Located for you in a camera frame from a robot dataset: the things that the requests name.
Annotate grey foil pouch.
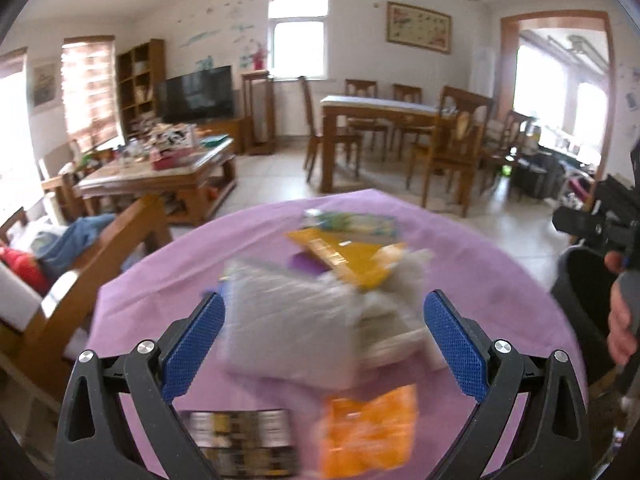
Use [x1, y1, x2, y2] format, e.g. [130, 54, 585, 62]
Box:
[217, 259, 363, 392]

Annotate purple tablecloth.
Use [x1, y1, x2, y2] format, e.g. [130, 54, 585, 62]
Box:
[86, 188, 587, 480]

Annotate wooden television cabinet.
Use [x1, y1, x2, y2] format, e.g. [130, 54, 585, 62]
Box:
[199, 117, 246, 155]

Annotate yellow snack packet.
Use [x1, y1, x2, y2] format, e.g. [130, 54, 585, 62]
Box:
[286, 227, 408, 292]

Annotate white framed window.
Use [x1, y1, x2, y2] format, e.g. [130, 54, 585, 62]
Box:
[268, 0, 330, 81]

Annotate wooden bookshelf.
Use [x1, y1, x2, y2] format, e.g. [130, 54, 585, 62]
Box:
[116, 38, 166, 133]

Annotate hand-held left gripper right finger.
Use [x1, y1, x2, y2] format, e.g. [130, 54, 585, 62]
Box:
[423, 289, 593, 480]

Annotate flat screen television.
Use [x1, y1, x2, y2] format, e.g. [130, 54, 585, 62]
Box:
[155, 65, 236, 124]

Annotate pile of clutter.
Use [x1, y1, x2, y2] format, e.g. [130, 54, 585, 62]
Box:
[114, 121, 234, 171]

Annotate black yellow printed packet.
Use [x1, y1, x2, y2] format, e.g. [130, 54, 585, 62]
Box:
[180, 408, 301, 480]

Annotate red cushion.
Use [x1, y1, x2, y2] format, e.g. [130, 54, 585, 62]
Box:
[0, 247, 51, 297]

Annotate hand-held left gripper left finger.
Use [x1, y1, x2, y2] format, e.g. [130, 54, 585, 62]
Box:
[54, 291, 227, 480]

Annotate white crumpled paper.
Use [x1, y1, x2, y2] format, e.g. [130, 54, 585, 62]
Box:
[357, 249, 441, 361]

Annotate green printed packet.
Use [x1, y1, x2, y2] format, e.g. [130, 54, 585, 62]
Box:
[302, 208, 401, 238]

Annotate large bright window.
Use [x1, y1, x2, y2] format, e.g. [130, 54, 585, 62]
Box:
[0, 47, 32, 213]

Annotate small wooden chair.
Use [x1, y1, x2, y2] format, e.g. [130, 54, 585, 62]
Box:
[38, 147, 87, 222]

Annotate striped roller blind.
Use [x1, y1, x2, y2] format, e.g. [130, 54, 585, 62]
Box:
[60, 35, 125, 154]

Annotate person's right hand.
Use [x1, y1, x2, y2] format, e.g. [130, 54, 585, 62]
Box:
[604, 249, 640, 367]

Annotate wooden door frame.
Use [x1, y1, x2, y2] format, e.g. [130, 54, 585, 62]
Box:
[499, 9, 617, 182]

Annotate small wall picture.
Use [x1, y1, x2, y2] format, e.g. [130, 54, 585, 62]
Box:
[32, 62, 60, 112]

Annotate wooden dining table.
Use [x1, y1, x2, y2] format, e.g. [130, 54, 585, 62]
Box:
[319, 94, 454, 194]

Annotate orange snack packet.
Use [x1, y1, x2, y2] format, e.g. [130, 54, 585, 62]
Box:
[316, 384, 420, 480]

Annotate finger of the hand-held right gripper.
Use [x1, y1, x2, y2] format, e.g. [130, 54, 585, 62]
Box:
[552, 199, 617, 252]

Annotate tall wooden stand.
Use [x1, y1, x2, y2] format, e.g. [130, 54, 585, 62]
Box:
[241, 70, 277, 155]

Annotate wooden coffee table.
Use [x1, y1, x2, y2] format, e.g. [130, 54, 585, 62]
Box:
[73, 137, 239, 227]

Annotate blue jeans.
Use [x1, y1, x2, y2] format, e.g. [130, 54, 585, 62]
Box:
[37, 213, 119, 282]

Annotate wooden dining chair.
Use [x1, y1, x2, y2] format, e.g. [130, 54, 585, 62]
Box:
[405, 85, 494, 219]
[344, 79, 389, 149]
[298, 75, 364, 182]
[481, 109, 534, 196]
[391, 83, 424, 157]

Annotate large framed wall picture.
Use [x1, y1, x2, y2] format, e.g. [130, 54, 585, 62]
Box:
[385, 1, 453, 55]

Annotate white seat cushion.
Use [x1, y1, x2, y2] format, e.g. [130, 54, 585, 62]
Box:
[0, 264, 44, 332]

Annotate wooden armchair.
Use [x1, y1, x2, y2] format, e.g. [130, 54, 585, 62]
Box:
[0, 194, 174, 412]

